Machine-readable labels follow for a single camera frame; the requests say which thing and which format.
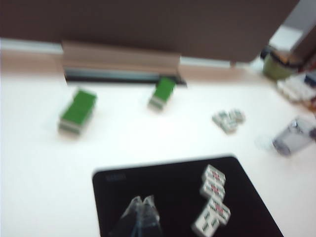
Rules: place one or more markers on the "black fabric mat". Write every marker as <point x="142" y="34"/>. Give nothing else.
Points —
<point x="172" y="197"/>

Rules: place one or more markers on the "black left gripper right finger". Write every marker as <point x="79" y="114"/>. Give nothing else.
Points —
<point x="150" y="219"/>

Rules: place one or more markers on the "white carton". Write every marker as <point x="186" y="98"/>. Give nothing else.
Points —
<point x="284" y="39"/>

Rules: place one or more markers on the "green-marked bamboo mahjong tile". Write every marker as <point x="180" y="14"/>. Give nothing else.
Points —
<point x="206" y="221"/>

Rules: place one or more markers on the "fabric desk divider panel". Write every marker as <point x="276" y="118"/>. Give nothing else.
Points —
<point x="148" y="22"/>

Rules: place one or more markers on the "clear plastic container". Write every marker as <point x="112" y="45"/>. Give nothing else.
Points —
<point x="293" y="138"/>

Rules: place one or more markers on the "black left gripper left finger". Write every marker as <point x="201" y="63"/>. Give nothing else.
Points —
<point x="132" y="219"/>

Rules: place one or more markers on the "green jar with black lid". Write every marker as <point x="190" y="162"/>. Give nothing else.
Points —
<point x="277" y="66"/>

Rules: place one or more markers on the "white plastic storage box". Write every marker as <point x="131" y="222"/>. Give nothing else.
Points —
<point x="295" y="90"/>

